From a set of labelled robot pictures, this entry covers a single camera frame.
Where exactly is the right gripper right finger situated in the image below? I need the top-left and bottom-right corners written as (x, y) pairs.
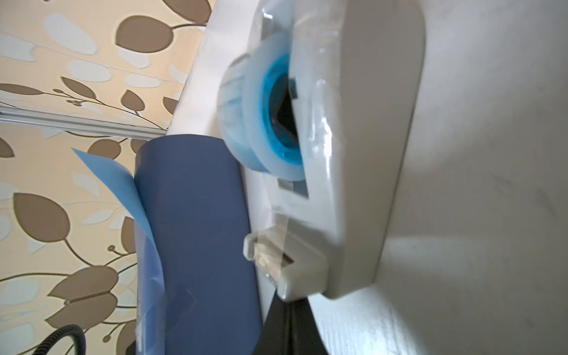
top-left (290, 298), bottom-right (328, 355)

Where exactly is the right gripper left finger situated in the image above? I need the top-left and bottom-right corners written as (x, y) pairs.
top-left (253, 294), bottom-right (291, 355)

